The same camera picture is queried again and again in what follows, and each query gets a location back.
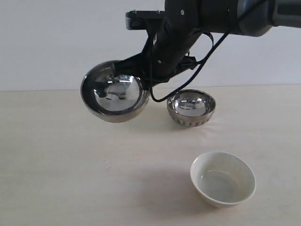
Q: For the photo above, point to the white ceramic bowl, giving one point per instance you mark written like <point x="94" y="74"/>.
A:
<point x="221" y="179"/>

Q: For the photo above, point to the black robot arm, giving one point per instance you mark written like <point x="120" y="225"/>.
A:
<point x="172" y="32"/>

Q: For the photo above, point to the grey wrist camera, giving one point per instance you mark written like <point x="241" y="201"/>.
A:
<point x="143" y="20"/>

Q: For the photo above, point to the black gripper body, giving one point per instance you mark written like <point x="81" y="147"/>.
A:
<point x="162" y="70"/>

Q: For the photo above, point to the smooth steel bowl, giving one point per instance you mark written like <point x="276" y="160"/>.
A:
<point x="111" y="96"/>

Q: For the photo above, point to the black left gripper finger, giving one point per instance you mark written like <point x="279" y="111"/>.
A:
<point x="134" y="65"/>

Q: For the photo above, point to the ribbed steel bowl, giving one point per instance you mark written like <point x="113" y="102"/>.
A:
<point x="191" y="108"/>

